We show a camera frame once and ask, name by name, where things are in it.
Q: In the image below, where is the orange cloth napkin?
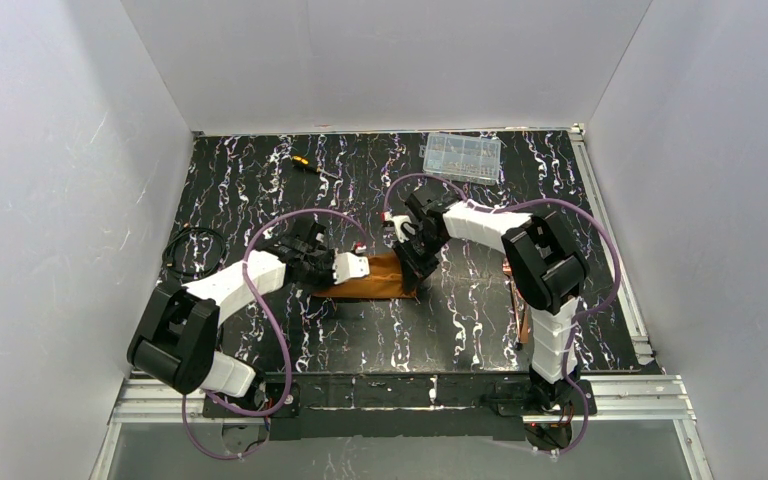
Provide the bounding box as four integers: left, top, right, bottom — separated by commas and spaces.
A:
313, 253, 417, 300

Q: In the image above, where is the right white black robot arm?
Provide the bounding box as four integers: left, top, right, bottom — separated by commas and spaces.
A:
382, 189, 589, 405

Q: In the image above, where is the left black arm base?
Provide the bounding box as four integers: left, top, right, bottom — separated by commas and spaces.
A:
202, 374, 301, 419

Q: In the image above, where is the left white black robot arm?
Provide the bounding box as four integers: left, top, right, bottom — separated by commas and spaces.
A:
126, 218, 336, 398

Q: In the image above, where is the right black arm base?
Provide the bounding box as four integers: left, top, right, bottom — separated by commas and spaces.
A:
484, 377, 598, 418

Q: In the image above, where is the copper fork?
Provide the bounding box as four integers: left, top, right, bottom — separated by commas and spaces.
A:
502, 260, 523, 313

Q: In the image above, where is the clear plastic parts box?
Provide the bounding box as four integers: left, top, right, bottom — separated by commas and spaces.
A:
420, 132, 502, 185

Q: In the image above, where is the orange black screwdriver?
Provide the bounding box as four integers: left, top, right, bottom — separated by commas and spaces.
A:
290, 155, 330, 176

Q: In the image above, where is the copper cake server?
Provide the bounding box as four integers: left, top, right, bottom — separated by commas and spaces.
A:
517, 305, 530, 349

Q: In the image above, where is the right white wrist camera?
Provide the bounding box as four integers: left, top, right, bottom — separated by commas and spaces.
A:
382, 212, 417, 246

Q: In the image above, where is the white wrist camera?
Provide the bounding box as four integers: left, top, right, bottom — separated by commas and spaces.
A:
382, 212, 417, 246
333, 243, 370, 285

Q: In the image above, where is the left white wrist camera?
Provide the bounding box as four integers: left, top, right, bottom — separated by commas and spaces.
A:
333, 243, 370, 285

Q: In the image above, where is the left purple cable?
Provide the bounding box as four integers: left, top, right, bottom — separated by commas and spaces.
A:
180, 208, 371, 462

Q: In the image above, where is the purple cable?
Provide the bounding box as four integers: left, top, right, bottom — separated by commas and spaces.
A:
180, 208, 371, 462
382, 173, 624, 458

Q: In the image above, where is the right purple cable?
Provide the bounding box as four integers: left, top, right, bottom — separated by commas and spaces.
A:
382, 173, 624, 458

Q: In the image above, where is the black coiled cable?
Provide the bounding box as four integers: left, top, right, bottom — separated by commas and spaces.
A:
160, 227, 230, 280

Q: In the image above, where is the aluminium frame rail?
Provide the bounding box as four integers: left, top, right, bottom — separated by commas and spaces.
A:
91, 373, 712, 479

